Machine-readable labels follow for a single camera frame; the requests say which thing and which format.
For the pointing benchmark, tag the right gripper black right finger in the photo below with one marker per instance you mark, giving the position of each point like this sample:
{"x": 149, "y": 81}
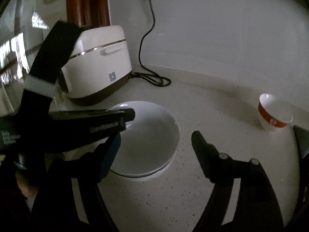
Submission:
{"x": 257, "y": 207}

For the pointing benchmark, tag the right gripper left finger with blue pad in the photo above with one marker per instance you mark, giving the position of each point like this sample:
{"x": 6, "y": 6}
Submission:
{"x": 54, "y": 206}

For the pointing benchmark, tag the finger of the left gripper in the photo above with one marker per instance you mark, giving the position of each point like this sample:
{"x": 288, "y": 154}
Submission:
{"x": 108, "y": 119}

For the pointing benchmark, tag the white flared bowl pink flowers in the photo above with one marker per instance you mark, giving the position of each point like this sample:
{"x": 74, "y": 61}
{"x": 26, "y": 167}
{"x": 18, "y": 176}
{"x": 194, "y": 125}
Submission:
{"x": 149, "y": 141}

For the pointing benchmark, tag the red and white bowl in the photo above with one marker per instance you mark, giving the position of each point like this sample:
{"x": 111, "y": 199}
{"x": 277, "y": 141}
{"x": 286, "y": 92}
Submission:
{"x": 274, "y": 114}

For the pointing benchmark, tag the large white bowl green rim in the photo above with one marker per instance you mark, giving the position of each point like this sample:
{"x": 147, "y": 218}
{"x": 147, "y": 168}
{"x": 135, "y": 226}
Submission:
{"x": 147, "y": 177}

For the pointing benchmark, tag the person left hand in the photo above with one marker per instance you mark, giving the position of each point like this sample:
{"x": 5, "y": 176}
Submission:
{"x": 28, "y": 191}

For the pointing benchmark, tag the white rice cooker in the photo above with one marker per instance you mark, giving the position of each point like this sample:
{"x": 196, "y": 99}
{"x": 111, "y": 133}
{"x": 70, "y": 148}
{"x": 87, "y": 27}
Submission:
{"x": 98, "y": 66}

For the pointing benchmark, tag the black gas stove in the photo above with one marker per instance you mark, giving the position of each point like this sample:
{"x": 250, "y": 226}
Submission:
{"x": 302, "y": 140}

